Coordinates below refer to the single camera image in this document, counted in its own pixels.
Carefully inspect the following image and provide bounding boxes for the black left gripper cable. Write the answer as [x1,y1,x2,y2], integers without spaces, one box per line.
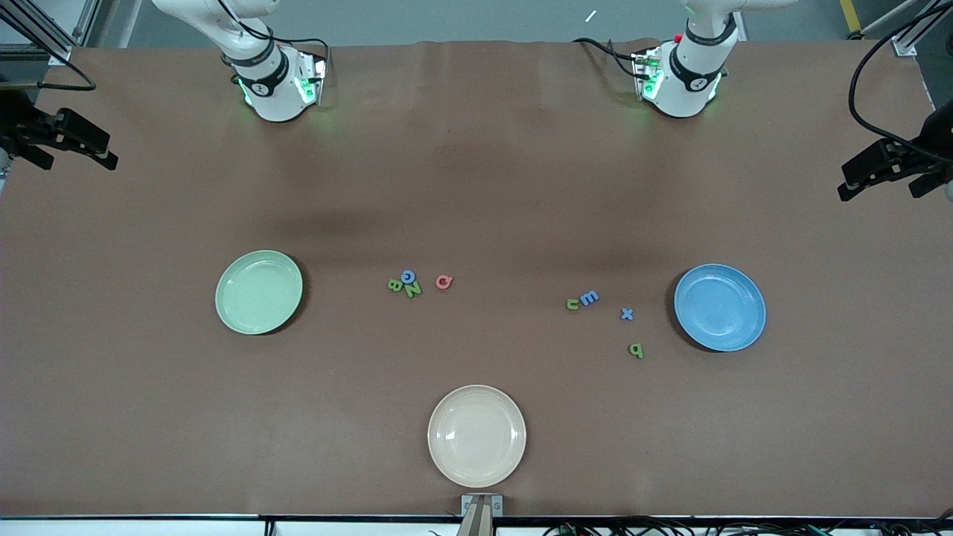
[849,0,953,161]

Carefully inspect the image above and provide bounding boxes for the aluminium frame profile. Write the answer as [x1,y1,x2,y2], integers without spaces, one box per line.
[864,0,953,57]
[0,0,101,64]

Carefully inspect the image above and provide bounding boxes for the left arm base connector panel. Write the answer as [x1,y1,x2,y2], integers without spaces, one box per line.
[632,47,665,102]

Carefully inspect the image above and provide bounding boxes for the grey metal camera bracket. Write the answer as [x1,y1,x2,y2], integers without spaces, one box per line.
[461,494,504,536]

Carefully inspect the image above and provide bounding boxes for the light green plate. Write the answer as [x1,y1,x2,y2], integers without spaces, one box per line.
[215,250,304,335]

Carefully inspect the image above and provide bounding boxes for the blue plate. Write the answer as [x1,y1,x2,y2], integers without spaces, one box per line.
[674,264,767,352]

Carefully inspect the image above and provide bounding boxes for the beige plate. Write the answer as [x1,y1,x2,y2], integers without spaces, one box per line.
[427,384,527,488]

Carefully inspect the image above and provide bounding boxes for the black left arm base cable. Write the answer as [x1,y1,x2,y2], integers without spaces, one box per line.
[572,37,648,79]

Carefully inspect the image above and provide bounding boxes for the black arm base cable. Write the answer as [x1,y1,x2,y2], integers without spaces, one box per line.
[216,0,331,64]
[572,37,648,79]

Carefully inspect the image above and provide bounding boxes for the right arm base connector panel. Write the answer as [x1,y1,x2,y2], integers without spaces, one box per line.
[296,58,327,106]

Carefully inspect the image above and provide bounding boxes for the tangled black cables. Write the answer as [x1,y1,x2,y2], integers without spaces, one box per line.
[428,514,953,536]

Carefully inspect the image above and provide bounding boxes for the brown table mat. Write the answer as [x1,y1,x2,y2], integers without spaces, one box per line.
[0,39,953,520]

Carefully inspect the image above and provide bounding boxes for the black right arm base cable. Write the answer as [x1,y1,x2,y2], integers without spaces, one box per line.
[216,0,331,64]

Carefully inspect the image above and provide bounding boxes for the white table edge rail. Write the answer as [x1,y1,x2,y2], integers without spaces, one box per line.
[0,516,953,536]

